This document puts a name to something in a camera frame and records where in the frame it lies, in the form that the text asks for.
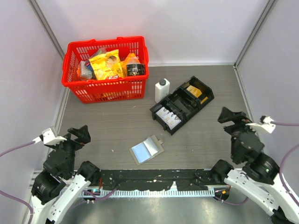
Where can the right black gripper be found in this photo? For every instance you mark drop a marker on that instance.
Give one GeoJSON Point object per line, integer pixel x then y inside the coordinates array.
{"type": "Point", "coordinates": [226, 115]}

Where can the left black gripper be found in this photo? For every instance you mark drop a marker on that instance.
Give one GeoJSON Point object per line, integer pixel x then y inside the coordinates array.
{"type": "Point", "coordinates": [83, 136]}

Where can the grey leather card holder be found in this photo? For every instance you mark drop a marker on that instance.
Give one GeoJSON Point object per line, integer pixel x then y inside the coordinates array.
{"type": "Point", "coordinates": [146, 150]}

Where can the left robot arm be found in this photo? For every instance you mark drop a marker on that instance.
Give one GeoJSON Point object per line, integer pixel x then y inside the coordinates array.
{"type": "Point", "coordinates": [57, 187]}

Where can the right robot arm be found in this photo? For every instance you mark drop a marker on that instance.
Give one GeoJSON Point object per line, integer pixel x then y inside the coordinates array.
{"type": "Point", "coordinates": [261, 179]}

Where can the white card boxes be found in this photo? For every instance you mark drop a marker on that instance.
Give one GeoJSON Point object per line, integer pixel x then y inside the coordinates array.
{"type": "Point", "coordinates": [168, 117]}

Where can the black compartment organizer tray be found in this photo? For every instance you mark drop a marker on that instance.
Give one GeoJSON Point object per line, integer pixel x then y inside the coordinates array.
{"type": "Point", "coordinates": [182, 103]}

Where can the grey green snack packet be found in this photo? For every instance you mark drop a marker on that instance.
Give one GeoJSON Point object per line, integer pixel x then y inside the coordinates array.
{"type": "Point", "coordinates": [83, 72]}

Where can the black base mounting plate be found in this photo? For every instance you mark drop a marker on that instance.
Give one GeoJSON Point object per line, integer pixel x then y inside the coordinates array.
{"type": "Point", "coordinates": [160, 179]}

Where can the white bottle grey cap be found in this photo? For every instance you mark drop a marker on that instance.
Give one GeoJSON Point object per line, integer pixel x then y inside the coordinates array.
{"type": "Point", "coordinates": [162, 89]}

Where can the red plastic shopping basket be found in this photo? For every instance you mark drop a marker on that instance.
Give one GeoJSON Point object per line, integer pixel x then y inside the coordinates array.
{"type": "Point", "coordinates": [93, 91]}

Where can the yellow chips bag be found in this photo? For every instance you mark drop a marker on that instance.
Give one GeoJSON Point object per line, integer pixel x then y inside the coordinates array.
{"type": "Point", "coordinates": [107, 65]}

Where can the black labelled jar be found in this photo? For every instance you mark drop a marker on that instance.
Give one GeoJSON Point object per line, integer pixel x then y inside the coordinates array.
{"type": "Point", "coordinates": [135, 69]}

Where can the orange snack bag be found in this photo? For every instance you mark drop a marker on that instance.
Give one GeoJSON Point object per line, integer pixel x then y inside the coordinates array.
{"type": "Point", "coordinates": [130, 59]}

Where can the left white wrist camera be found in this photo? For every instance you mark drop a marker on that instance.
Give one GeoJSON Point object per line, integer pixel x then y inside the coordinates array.
{"type": "Point", "coordinates": [49, 137]}

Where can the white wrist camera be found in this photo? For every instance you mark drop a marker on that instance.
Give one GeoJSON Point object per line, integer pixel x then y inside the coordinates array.
{"type": "Point", "coordinates": [49, 137]}
{"type": "Point", "coordinates": [265, 125]}

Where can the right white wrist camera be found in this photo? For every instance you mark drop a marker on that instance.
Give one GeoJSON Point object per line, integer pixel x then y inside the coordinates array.
{"type": "Point", "coordinates": [265, 125]}

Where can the white slotted cable duct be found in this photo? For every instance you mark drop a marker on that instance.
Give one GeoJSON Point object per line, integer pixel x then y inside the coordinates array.
{"type": "Point", "coordinates": [163, 193]}

